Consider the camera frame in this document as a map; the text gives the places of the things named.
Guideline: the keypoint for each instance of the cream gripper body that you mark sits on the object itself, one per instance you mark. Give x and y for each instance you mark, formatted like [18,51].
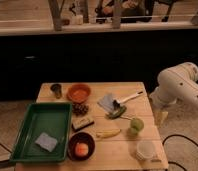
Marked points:
[159,115]

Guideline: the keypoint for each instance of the yellow banana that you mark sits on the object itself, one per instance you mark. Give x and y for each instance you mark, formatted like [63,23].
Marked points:
[108,133]

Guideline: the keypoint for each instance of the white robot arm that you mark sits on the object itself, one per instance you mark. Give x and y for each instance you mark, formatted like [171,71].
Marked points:
[174,83]

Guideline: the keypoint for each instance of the dark maroon bowl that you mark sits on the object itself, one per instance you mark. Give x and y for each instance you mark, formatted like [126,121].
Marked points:
[81,137]

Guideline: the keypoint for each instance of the orange red bowl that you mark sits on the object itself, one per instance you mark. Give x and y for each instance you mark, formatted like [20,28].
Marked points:
[78,93]

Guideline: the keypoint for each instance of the green apple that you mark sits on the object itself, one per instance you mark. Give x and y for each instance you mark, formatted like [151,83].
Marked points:
[136,125]

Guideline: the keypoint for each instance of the white plastic cup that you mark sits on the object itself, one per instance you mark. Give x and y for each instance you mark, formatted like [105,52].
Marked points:
[145,150]

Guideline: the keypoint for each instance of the green leafy vegetable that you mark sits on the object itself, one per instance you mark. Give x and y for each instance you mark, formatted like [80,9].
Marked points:
[116,113]

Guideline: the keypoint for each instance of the wooden table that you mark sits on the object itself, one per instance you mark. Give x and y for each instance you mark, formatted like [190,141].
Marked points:
[115,153]

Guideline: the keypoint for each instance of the blue grey cloth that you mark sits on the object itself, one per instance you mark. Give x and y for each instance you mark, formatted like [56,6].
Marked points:
[107,102]

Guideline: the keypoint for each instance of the pine cone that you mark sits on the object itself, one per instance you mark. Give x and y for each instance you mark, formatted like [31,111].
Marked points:
[80,109]

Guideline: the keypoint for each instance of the orange fruit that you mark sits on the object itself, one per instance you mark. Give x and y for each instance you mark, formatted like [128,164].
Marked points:
[81,149]

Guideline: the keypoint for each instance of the dark metal cup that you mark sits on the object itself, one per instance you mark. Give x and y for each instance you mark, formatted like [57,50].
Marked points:
[56,89]

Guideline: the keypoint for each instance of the green plastic tray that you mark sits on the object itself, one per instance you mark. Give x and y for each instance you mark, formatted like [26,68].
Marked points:
[51,118]

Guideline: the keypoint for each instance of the blue sponge in tray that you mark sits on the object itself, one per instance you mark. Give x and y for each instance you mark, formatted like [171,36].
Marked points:
[46,142]

